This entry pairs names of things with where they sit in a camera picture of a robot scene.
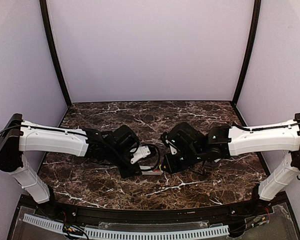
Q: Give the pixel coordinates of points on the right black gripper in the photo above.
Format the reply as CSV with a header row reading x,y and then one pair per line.
x,y
172,164

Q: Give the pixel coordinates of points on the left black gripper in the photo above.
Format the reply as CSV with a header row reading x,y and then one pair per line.
x,y
131,170

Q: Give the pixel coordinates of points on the white remote control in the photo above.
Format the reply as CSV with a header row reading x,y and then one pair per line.
x,y
146,170

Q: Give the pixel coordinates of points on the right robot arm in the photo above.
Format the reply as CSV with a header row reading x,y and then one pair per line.
x,y
189,146

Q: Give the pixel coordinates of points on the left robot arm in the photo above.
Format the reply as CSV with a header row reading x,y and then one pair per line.
x,y
121,148

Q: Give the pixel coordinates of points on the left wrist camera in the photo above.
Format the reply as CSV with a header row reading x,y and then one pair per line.
x,y
143,152

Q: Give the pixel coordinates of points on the white slotted cable duct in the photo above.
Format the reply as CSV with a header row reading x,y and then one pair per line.
x,y
125,231

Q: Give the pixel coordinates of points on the black front table rail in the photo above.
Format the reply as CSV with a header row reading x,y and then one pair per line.
x,y
229,213

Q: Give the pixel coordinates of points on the black left frame post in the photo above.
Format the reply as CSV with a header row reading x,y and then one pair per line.
x,y
53,52

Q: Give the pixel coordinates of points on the black frame post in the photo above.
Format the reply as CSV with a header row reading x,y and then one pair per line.
x,y
53,52
248,52

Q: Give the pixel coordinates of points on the black right frame post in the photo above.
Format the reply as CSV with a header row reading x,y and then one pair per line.
x,y
248,52

